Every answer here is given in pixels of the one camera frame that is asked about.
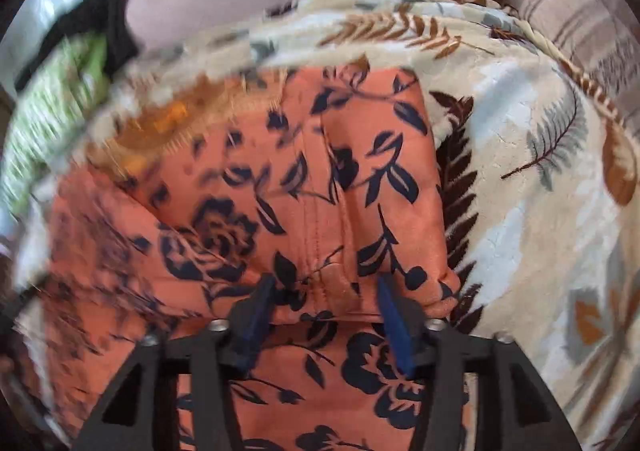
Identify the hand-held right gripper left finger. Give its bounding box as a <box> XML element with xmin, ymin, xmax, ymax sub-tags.
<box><xmin>71</xmin><ymin>274</ymin><xmax>277</xmax><ymax>451</ymax></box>

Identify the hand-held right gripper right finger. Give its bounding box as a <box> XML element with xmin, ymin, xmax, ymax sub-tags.
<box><xmin>376</xmin><ymin>276</ymin><xmax>583</xmax><ymax>451</ymax></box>

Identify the green patterned cloth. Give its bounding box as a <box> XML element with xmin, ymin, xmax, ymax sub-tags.
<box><xmin>0</xmin><ymin>31</ymin><xmax>113</xmax><ymax>219</ymax></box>

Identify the black cloth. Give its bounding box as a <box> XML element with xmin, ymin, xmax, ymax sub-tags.
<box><xmin>15</xmin><ymin>0</ymin><xmax>141</xmax><ymax>92</ymax></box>

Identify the striped beige cushion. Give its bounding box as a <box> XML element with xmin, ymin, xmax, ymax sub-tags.
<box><xmin>517</xmin><ymin>0</ymin><xmax>640</xmax><ymax>122</ymax></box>

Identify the leaf print blanket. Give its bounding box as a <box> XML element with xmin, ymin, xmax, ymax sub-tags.
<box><xmin>0</xmin><ymin>0</ymin><xmax>640</xmax><ymax>451</ymax></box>

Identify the orange floral garment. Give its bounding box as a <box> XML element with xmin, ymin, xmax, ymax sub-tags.
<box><xmin>30</xmin><ymin>56</ymin><xmax>473</xmax><ymax>451</ymax></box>

